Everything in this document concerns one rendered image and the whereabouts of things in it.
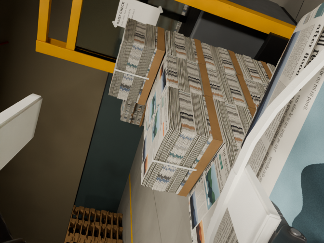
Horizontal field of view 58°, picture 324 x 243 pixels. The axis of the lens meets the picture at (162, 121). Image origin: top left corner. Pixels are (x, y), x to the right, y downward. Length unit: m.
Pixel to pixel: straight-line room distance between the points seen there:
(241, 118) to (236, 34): 1.08
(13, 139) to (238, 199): 0.13
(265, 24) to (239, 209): 2.03
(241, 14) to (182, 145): 1.21
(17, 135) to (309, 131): 0.18
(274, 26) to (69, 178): 7.60
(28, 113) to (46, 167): 8.70
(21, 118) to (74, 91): 7.73
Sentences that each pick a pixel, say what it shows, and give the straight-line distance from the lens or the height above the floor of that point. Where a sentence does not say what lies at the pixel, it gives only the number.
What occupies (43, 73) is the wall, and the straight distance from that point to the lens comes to 7.95.
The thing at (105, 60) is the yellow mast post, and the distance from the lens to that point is 2.23.
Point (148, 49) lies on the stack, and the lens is 1.57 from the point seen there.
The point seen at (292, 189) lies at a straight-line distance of 0.22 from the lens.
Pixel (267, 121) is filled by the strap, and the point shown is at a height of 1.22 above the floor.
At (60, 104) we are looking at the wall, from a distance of 8.07.
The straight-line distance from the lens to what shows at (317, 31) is 0.26.
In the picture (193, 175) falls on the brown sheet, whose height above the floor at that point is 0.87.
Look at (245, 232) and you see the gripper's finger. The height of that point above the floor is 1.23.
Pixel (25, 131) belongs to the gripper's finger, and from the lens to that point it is 0.19.
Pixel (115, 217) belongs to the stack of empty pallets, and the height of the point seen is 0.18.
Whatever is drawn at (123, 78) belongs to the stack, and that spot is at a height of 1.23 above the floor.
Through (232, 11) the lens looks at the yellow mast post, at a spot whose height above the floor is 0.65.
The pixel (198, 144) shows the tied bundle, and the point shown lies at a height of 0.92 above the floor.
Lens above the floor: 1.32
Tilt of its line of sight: 12 degrees down
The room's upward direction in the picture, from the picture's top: 75 degrees counter-clockwise
